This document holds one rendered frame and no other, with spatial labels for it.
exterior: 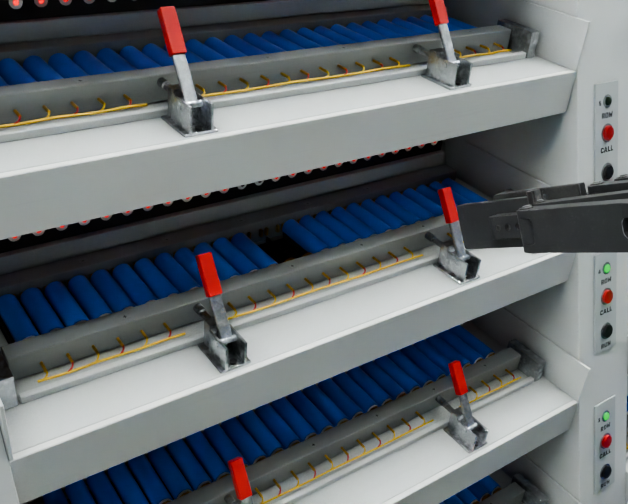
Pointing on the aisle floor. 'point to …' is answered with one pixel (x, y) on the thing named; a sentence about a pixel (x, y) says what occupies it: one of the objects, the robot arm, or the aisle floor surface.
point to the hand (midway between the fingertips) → (521, 217)
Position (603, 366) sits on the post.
